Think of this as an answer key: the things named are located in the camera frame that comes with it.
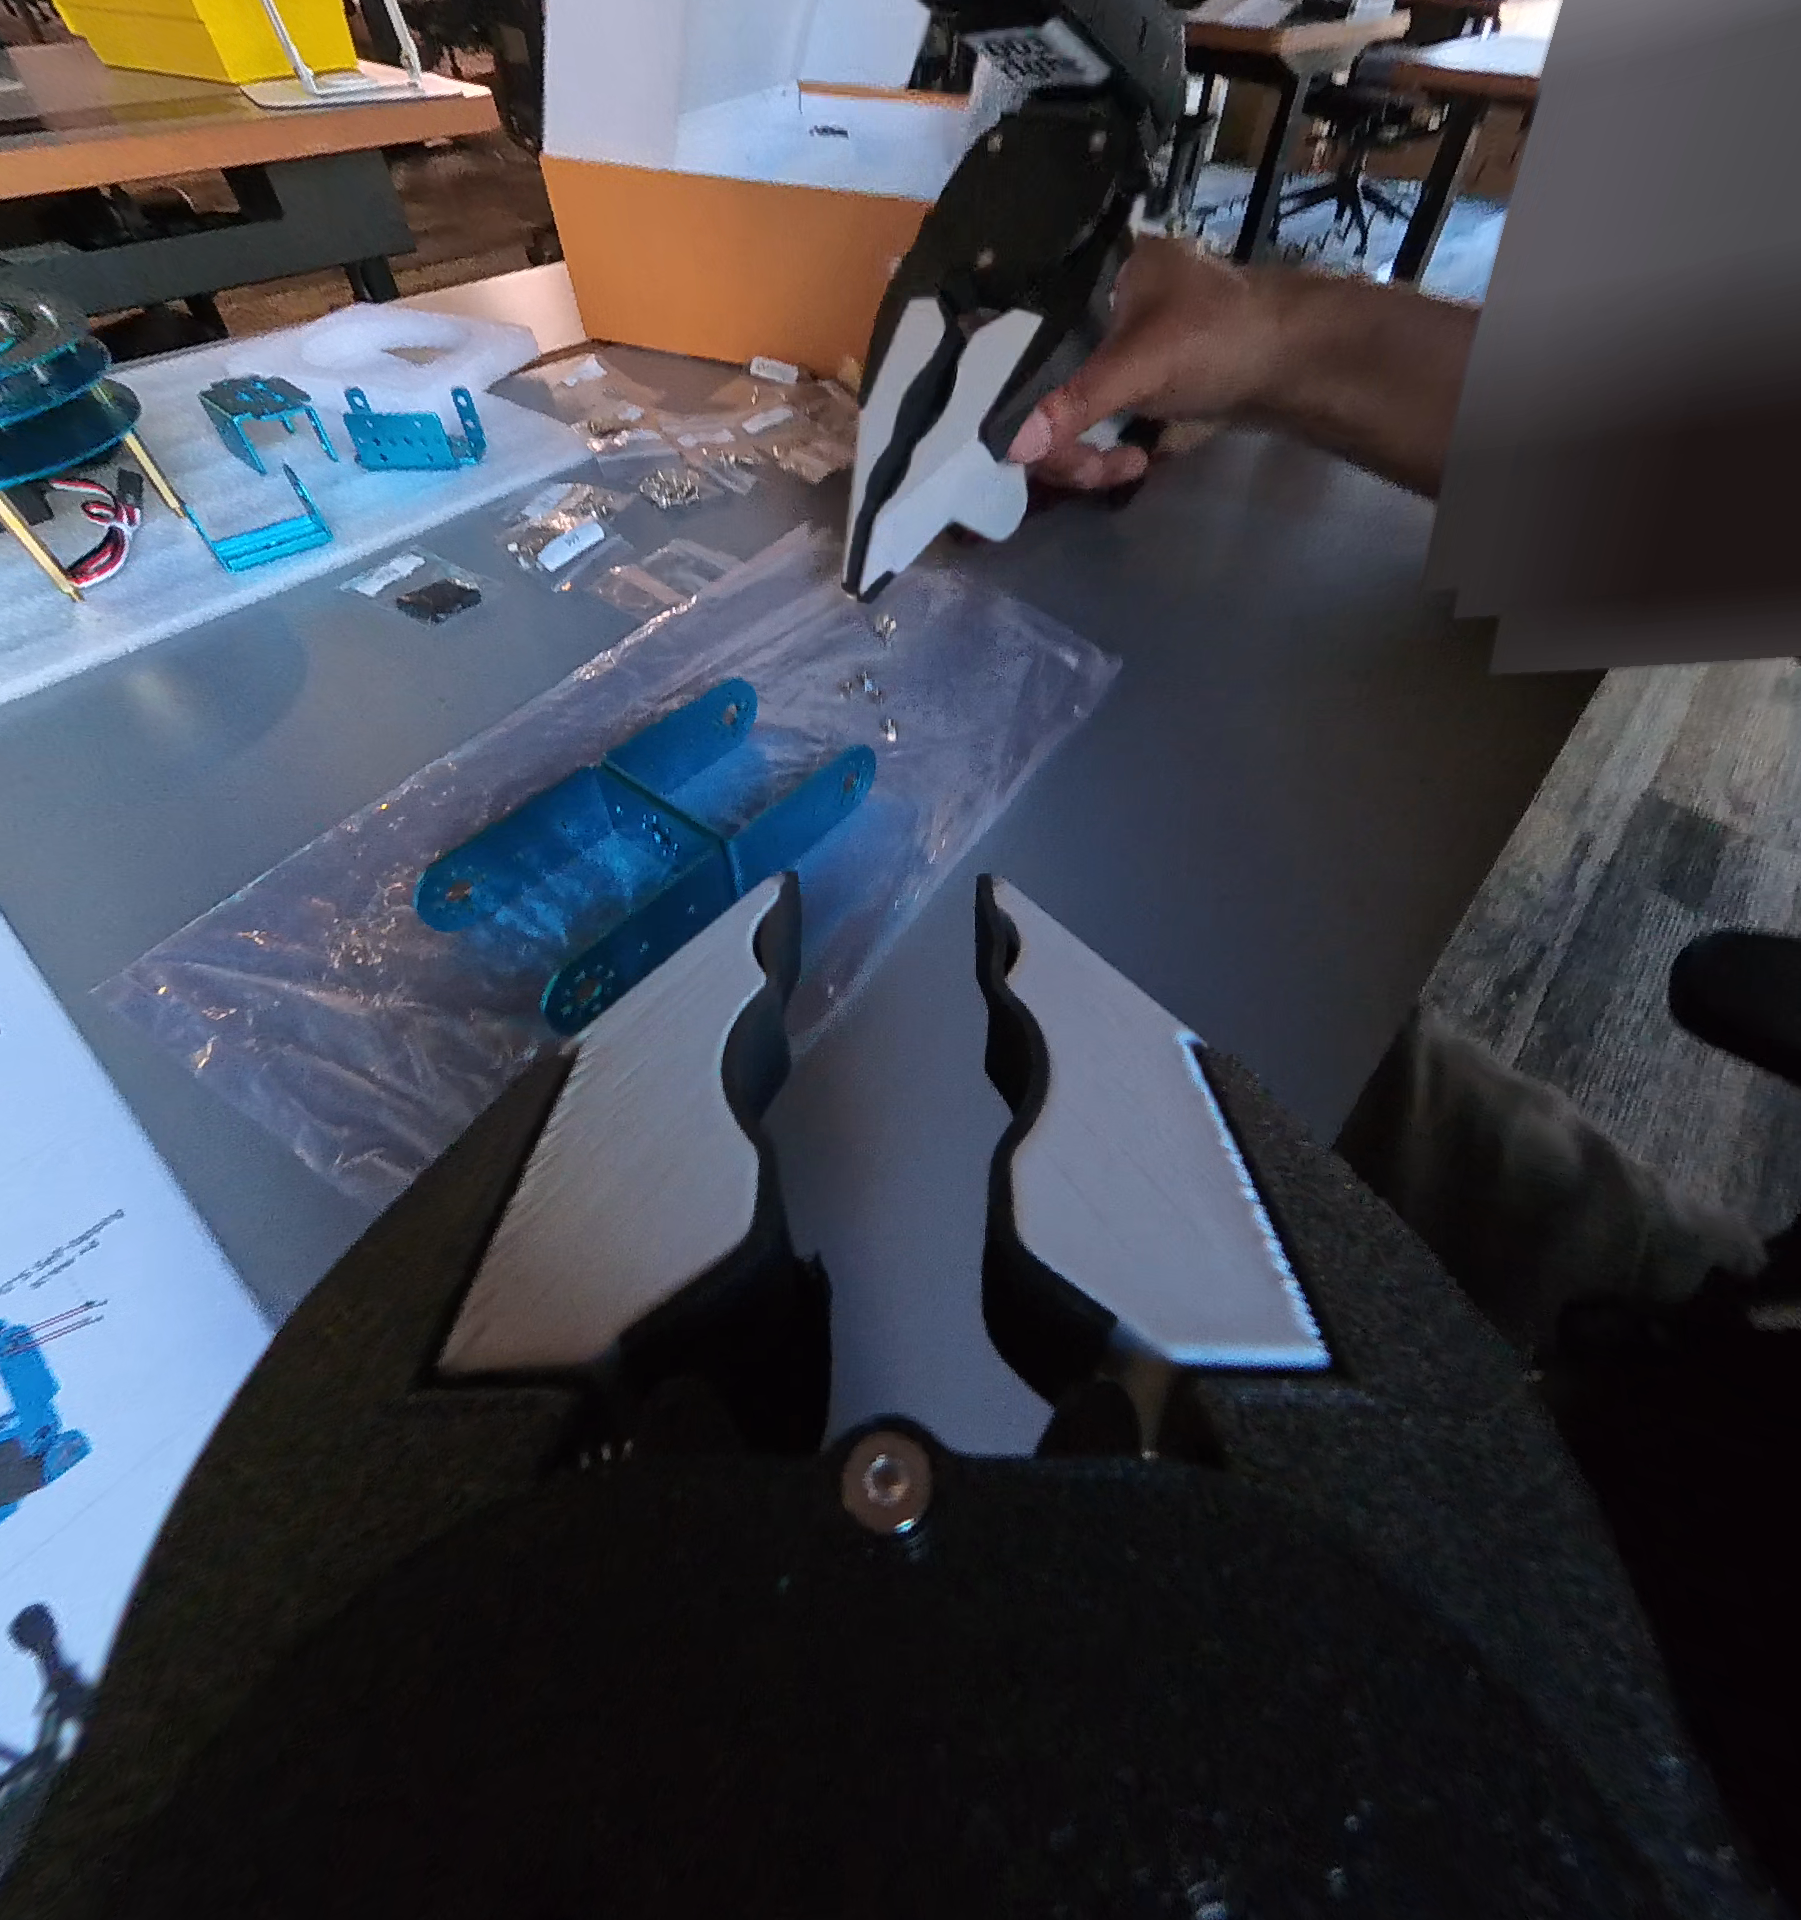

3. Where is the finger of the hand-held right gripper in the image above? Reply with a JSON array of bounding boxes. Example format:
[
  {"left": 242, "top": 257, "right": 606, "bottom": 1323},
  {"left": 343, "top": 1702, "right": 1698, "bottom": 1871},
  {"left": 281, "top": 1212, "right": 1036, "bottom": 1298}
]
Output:
[
  {"left": 840, "top": 293, "right": 954, "bottom": 600},
  {"left": 859, "top": 306, "right": 1053, "bottom": 602}
]

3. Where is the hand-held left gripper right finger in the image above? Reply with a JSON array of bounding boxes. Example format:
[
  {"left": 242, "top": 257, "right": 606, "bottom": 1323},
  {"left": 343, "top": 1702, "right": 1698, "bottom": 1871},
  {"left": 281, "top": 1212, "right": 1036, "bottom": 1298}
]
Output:
[{"left": 974, "top": 874, "right": 1334, "bottom": 1373}]

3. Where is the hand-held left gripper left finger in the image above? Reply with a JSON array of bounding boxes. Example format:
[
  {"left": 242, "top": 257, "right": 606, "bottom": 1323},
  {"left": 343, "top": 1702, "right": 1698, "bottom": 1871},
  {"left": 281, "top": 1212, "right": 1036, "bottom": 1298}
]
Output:
[{"left": 435, "top": 874, "right": 809, "bottom": 1380}]

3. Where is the blue metal U bracket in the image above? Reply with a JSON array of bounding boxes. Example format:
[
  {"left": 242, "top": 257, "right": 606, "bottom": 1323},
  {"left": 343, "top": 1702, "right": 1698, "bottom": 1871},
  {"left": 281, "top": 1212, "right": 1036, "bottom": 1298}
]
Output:
[
  {"left": 414, "top": 763, "right": 737, "bottom": 1039},
  {"left": 600, "top": 678, "right": 881, "bottom": 906}
]

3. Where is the large clear plastic bag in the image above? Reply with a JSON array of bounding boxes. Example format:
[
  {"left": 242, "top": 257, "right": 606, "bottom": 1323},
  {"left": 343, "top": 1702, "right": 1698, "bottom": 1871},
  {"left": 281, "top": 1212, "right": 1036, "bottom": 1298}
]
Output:
[{"left": 95, "top": 523, "right": 1127, "bottom": 1206}]

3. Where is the round blue robot base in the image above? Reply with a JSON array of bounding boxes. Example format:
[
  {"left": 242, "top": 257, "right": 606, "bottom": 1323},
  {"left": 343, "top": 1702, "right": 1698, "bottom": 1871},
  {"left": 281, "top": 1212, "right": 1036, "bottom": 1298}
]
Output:
[{"left": 0, "top": 273, "right": 191, "bottom": 606}]

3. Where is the grey desk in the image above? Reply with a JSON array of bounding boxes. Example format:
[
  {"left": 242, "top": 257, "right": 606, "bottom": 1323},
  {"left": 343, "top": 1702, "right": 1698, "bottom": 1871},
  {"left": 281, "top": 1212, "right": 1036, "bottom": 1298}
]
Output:
[{"left": 0, "top": 245, "right": 1611, "bottom": 1501}]

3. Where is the wooden office desk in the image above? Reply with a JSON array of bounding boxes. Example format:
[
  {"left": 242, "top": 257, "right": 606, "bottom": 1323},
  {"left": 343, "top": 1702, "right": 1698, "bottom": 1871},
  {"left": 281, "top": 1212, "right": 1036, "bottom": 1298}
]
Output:
[{"left": 0, "top": 35, "right": 507, "bottom": 309}]

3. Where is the person's right hand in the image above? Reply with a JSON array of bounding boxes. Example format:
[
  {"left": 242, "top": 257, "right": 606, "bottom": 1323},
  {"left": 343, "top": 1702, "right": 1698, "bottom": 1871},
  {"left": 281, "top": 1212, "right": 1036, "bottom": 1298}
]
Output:
[{"left": 1017, "top": 236, "right": 1293, "bottom": 499}]

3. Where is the orange and white cardboard box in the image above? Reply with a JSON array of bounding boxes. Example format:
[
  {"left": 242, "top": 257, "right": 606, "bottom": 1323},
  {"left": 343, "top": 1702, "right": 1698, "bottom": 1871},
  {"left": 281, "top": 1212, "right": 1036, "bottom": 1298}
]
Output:
[{"left": 540, "top": 0, "right": 994, "bottom": 372}]

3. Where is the pile of small hardware bags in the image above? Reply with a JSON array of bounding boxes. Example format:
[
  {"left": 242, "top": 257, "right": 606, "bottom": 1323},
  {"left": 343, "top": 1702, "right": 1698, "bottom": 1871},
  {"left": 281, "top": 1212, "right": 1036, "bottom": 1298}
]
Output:
[{"left": 486, "top": 352, "right": 866, "bottom": 619}]

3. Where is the wooden office table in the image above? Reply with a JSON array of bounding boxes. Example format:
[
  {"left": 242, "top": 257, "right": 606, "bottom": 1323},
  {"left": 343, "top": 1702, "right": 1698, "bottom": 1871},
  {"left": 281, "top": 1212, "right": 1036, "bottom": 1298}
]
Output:
[{"left": 1183, "top": 0, "right": 1422, "bottom": 268}]

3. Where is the small bag of black screws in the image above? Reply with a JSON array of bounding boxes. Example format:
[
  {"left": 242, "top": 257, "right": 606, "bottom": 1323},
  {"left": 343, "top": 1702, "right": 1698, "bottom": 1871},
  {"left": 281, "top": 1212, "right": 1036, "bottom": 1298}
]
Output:
[{"left": 339, "top": 550, "right": 486, "bottom": 629}]

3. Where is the white instruction manual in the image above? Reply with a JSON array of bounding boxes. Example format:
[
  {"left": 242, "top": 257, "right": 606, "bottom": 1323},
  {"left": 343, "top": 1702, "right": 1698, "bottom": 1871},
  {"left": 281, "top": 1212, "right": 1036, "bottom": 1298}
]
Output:
[{"left": 0, "top": 893, "right": 276, "bottom": 1849}]

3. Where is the white laptop stand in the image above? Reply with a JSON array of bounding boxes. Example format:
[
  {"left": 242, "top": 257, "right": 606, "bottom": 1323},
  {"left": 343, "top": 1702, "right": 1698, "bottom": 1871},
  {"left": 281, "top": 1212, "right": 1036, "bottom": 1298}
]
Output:
[{"left": 240, "top": 0, "right": 460, "bottom": 111}]

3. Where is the white foam sheet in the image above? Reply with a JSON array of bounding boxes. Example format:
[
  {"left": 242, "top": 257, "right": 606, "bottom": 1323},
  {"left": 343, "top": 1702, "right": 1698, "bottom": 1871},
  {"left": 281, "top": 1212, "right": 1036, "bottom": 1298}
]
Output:
[{"left": 0, "top": 275, "right": 604, "bottom": 725}]

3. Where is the yellow box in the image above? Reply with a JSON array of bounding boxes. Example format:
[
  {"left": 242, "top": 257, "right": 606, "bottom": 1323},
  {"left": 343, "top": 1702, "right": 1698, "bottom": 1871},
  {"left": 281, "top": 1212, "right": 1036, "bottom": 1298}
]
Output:
[{"left": 52, "top": 0, "right": 362, "bottom": 86}]

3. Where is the white foam ring piece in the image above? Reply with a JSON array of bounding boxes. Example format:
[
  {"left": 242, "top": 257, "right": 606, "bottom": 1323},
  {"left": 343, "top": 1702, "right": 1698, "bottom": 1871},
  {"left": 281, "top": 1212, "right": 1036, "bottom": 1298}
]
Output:
[{"left": 300, "top": 306, "right": 536, "bottom": 380}]

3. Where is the blue holed U bracket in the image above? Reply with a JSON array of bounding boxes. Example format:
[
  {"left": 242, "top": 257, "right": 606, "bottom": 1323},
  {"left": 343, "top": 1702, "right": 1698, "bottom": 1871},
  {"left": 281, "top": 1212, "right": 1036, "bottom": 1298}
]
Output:
[{"left": 343, "top": 383, "right": 488, "bottom": 473}]

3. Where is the teal claw-shaped bracket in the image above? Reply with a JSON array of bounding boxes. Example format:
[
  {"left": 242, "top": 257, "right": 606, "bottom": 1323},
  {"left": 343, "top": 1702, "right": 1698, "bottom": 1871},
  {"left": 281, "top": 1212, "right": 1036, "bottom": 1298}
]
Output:
[{"left": 199, "top": 374, "right": 341, "bottom": 475}]

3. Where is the small blue U bracket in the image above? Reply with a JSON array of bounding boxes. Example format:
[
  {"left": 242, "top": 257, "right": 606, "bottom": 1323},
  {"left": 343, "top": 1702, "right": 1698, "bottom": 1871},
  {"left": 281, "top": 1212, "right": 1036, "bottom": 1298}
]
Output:
[{"left": 184, "top": 463, "right": 336, "bottom": 576}]

